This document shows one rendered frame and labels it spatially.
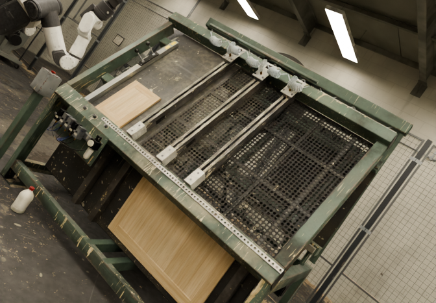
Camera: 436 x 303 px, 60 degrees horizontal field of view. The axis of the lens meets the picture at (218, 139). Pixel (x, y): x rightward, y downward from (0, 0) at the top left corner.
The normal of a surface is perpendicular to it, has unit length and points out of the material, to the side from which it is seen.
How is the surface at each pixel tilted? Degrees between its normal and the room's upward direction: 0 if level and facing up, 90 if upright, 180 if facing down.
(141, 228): 90
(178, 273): 90
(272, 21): 90
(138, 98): 59
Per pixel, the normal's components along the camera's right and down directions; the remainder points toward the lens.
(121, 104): -0.04, -0.62
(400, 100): -0.47, -0.29
